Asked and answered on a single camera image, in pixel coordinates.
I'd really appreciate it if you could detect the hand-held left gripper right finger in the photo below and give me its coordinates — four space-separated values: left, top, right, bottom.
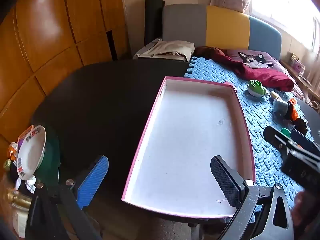
210 155 294 240

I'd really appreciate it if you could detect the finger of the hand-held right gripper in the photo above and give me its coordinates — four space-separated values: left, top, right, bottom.
264 126 292 154
290 129 320 157

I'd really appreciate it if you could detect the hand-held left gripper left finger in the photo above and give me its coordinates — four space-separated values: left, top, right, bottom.
26 155 109 240

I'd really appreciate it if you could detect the brown plastic flower toy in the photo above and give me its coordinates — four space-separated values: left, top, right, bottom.
291 119 308 134

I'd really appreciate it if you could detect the clear plastic jar black base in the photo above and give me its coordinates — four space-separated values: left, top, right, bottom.
272 99 290 117

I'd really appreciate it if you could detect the orange holed cheese block toy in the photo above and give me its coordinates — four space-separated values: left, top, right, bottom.
287 98 299 122

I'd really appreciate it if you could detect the pink cardboard box tray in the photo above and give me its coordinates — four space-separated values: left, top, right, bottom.
122 76 256 218

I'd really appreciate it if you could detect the person's right hand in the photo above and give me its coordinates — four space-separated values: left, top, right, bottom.
294 190 320 233

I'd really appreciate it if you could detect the pink patterned bed sheet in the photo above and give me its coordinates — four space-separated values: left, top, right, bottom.
275 57 304 99

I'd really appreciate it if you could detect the maroon blanket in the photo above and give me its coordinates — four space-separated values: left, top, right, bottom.
195 46 295 92

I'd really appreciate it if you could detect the wooden bedside desk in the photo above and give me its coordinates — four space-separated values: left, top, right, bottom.
280 60 320 105

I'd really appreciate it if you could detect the white floral plate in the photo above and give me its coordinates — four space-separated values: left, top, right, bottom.
17 125 47 180

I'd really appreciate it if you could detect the brass object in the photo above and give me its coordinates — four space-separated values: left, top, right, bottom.
7 190 32 207

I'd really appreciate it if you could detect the pink storage box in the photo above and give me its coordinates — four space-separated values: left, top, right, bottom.
290 53 305 70

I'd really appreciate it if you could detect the purple cat pillow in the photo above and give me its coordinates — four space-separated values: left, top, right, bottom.
227 49 279 69

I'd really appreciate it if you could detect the blue foam puzzle mat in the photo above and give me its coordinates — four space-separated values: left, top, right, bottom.
184 55 315 223

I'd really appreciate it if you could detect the orange snack packet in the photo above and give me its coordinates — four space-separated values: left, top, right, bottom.
7 142 19 159

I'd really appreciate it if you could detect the grey yellow blue headboard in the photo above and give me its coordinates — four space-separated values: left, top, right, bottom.
162 4 282 60

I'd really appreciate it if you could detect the window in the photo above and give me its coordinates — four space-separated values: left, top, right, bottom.
250 0 320 50

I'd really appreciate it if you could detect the beige folded cloth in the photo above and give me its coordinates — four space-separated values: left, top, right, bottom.
133 39 195 62

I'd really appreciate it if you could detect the wooden wardrobe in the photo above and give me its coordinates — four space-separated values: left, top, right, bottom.
0 0 130 155

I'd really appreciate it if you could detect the black rolled mat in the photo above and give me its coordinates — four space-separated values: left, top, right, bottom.
144 0 165 46

